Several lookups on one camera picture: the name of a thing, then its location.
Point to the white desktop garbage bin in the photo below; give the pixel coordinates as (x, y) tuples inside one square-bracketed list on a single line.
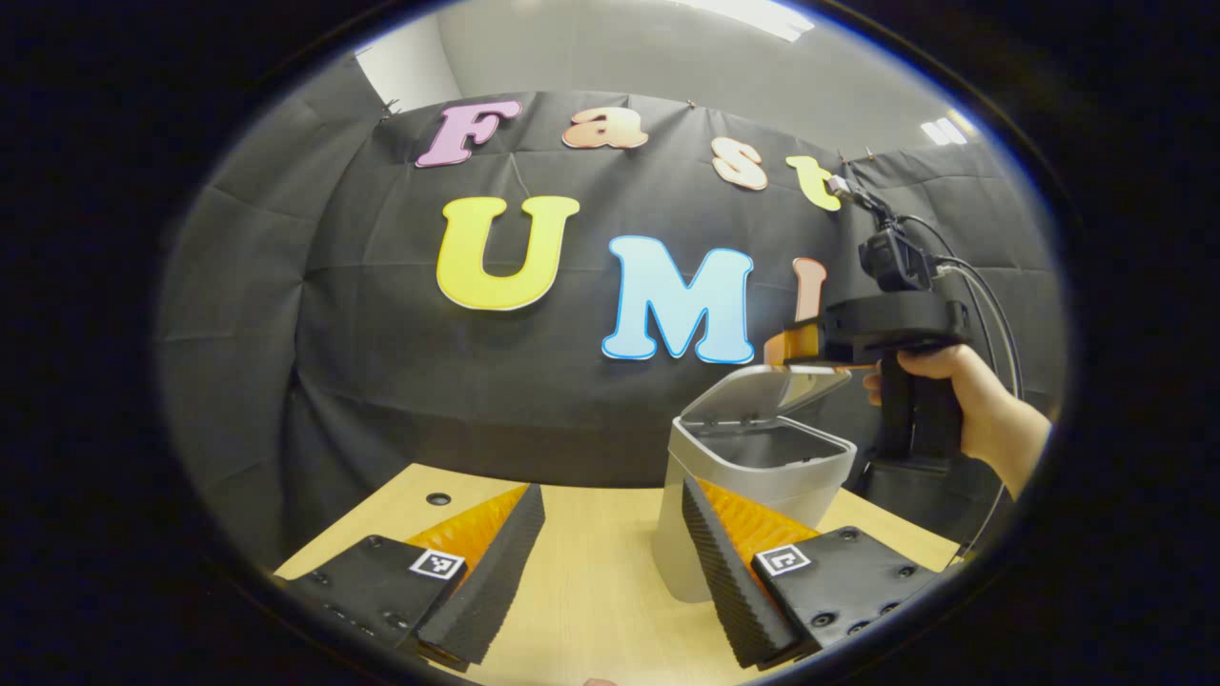
[(753, 476)]

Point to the small ceiling light panel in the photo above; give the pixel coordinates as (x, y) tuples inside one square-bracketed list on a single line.
[(944, 131)]

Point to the wooden desktop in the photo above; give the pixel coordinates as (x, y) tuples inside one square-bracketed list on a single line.
[(591, 591)]

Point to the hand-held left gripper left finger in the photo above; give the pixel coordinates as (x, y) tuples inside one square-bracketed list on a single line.
[(496, 581)]

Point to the large ceiling light panel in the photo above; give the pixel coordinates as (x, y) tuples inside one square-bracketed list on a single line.
[(762, 17)]

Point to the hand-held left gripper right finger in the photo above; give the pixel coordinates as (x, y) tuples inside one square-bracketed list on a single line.
[(729, 591)]

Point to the black backdrop cloth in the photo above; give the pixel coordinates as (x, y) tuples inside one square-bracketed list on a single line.
[(429, 400)]

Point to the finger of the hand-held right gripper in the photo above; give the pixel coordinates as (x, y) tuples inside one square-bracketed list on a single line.
[(805, 345)]

